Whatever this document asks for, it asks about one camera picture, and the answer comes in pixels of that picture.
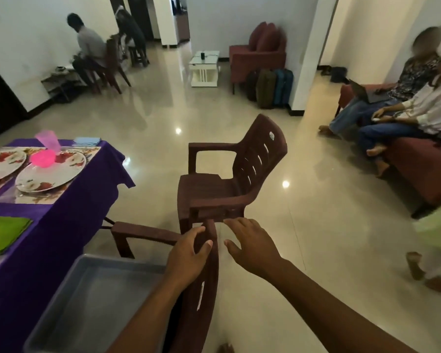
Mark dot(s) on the person's right foot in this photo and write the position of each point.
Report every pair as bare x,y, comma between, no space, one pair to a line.
226,348

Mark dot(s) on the white zigzag edged cloth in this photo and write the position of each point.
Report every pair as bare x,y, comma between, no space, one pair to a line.
86,141

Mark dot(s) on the dark wooden door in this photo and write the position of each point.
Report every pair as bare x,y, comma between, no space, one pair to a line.
0,102

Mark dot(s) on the white side table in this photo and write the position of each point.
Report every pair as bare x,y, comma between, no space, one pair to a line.
204,69

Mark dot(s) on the person's right forearm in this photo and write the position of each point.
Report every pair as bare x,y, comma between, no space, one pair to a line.
334,316

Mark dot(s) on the person's right hand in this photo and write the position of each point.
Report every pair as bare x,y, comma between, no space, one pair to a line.
257,253

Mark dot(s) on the black suitcase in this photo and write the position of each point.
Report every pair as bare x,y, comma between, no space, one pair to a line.
251,86

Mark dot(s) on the maroon upholstered armchair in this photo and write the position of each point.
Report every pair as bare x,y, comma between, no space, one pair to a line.
257,58

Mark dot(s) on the white rose print plate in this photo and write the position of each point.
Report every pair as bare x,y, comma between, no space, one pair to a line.
7,161
58,174

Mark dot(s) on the brown plastic armchair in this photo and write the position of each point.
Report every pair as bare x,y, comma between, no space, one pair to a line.
202,312
205,194

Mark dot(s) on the person's left hand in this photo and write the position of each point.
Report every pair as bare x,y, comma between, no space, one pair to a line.
185,261

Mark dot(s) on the grey laptop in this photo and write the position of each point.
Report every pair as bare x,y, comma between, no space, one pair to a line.
364,93

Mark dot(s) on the green ribbed mat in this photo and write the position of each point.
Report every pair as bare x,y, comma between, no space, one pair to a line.
3,235

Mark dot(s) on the maroon upholstered sofa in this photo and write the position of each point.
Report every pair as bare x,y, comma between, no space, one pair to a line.
419,169

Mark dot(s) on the blue suitcase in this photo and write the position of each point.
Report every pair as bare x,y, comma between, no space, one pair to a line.
283,88

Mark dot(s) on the pink plastic bowl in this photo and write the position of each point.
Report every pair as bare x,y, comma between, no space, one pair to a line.
42,158

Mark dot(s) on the dark wooden chair legs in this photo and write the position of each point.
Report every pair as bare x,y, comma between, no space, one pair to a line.
112,66

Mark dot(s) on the olive green suitcase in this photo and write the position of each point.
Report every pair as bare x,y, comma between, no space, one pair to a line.
266,88

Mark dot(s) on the floral print placemat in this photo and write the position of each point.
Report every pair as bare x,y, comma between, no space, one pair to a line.
33,149
92,152

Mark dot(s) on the black floor bag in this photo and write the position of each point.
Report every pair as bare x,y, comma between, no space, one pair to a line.
339,74

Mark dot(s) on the purple tablecloth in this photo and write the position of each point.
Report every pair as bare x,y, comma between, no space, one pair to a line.
58,235

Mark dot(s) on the light pink plastic cup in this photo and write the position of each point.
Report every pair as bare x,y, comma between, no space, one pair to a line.
49,139

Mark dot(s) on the grey plastic tub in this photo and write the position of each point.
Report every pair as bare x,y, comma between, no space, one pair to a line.
95,301

